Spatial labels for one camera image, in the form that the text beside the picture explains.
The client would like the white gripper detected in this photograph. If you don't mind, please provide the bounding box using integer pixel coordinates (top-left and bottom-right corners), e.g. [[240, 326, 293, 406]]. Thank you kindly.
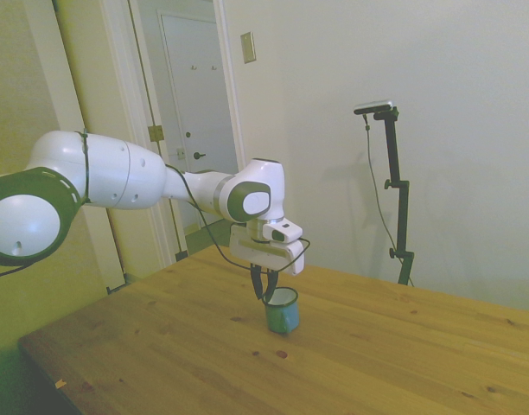
[[228, 222, 307, 303]]

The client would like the teal enamel mug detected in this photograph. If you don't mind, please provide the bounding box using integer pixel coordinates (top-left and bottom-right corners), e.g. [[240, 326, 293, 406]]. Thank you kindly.
[[262, 287, 301, 335]]

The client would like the white closed door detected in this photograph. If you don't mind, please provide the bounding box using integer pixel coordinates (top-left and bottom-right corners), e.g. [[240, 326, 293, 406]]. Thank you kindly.
[[158, 12, 240, 234]]

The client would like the white open door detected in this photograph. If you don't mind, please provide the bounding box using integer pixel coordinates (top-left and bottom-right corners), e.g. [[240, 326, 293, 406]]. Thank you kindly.
[[24, 0, 190, 297]]

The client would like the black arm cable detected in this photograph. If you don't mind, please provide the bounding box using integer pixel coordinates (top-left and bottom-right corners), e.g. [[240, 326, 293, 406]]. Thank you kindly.
[[73, 129, 312, 274]]

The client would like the black camera stand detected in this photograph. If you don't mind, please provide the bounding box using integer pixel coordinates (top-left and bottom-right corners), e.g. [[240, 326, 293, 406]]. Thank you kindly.
[[373, 108, 417, 286]]

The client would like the silver black stand camera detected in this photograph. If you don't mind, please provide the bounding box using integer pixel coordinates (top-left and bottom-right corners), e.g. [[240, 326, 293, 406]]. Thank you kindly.
[[354, 99, 395, 116]]

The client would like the beige wall switch plate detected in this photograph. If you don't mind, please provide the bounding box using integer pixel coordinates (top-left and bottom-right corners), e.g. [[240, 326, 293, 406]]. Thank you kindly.
[[239, 31, 257, 65]]

